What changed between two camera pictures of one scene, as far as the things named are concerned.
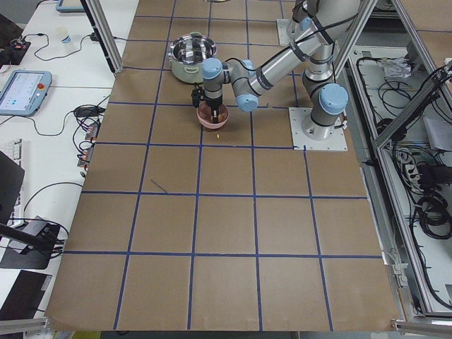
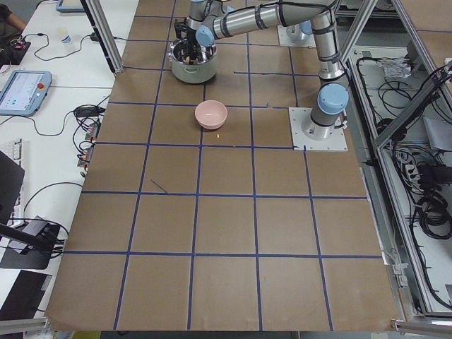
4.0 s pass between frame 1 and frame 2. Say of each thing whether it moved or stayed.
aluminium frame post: stayed
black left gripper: moved
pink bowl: stayed
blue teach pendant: stayed
